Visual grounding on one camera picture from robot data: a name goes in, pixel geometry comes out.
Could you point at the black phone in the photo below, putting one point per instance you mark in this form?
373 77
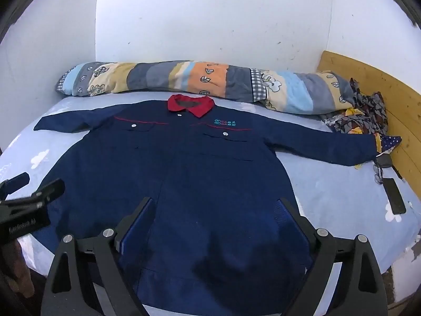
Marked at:
394 196

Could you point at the light blue cloud bed sheet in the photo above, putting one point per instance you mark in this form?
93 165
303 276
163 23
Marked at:
329 191

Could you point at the person's left hand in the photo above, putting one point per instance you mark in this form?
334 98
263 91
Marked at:
16 263

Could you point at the black wallet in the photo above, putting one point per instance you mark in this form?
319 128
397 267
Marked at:
384 161

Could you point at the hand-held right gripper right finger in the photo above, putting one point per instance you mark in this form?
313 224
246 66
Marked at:
289 219

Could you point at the wooden headboard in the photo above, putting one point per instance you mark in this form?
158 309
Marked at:
398 85

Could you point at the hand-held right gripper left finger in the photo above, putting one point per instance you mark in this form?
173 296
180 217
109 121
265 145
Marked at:
138 224

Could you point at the rolled patchwork quilt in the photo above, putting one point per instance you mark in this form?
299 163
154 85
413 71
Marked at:
210 77

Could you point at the eyeglasses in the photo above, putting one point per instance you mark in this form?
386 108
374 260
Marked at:
378 175

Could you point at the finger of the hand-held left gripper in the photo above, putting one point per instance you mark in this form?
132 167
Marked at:
16 182
46 191

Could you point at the colourful patterned cloth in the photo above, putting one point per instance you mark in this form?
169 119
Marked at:
365 112

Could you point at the navy work jacket red collar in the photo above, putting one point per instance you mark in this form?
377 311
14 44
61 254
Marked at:
197 171

